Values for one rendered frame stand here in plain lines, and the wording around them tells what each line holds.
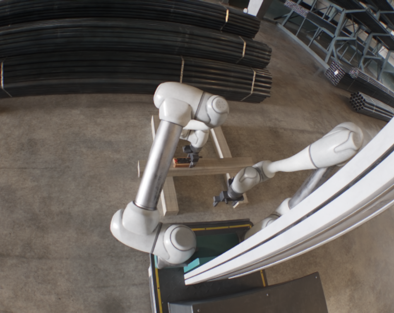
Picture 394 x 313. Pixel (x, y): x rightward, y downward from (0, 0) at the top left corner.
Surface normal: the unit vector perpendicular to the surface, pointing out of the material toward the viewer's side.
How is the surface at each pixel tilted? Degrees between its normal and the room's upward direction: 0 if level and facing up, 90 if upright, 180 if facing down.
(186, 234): 6
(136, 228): 39
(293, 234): 90
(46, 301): 0
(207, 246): 0
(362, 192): 90
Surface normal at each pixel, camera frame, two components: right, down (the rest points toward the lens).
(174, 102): -0.01, 0.13
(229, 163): 0.26, -0.60
